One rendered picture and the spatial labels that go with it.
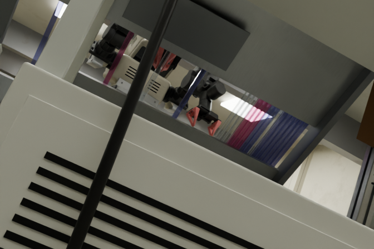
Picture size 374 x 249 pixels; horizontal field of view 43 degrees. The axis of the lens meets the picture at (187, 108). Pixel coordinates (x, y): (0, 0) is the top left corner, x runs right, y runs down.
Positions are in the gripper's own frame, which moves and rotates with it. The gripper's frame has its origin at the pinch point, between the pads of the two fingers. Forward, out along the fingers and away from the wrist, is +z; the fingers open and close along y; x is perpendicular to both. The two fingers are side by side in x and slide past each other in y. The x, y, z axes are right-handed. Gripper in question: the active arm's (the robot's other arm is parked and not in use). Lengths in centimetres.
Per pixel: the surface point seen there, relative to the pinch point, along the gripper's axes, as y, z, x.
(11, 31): -168, -570, 405
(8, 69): -175, -683, 569
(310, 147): 47.5, 5.5, -3.5
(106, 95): -9.0, 3.4, 14.4
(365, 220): 51, 37, -12
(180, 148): -3, 73, -35
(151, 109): 3.9, 3.1, 11.9
